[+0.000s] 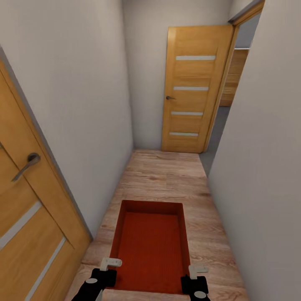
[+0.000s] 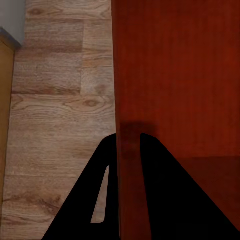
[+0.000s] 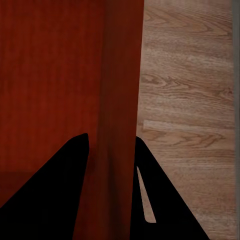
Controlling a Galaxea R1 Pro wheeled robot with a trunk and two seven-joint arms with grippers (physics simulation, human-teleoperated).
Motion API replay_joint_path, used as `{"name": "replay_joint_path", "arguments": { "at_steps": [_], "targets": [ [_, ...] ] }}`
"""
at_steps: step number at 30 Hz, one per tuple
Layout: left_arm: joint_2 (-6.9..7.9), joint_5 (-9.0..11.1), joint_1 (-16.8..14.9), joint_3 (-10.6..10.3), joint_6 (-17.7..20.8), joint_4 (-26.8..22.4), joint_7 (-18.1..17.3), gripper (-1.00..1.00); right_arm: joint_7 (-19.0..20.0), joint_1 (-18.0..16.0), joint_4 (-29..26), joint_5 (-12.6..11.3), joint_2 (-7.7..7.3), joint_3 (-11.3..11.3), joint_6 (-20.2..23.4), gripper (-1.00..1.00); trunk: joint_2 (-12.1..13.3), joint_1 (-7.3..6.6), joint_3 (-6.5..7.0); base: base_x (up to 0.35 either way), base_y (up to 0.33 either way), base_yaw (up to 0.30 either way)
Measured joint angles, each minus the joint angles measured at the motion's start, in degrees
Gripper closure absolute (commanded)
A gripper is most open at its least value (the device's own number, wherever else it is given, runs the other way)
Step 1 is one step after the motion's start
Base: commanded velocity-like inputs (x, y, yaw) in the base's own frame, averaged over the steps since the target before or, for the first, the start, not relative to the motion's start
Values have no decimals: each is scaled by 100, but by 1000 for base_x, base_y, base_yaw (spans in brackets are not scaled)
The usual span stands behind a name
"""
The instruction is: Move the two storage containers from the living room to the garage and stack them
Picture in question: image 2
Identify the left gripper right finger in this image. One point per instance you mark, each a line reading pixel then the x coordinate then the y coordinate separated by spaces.
pixel 178 208

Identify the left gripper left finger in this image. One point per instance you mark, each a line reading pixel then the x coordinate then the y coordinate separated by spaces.
pixel 73 221

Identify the storage box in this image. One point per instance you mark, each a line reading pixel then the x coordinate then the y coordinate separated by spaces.
pixel 177 78

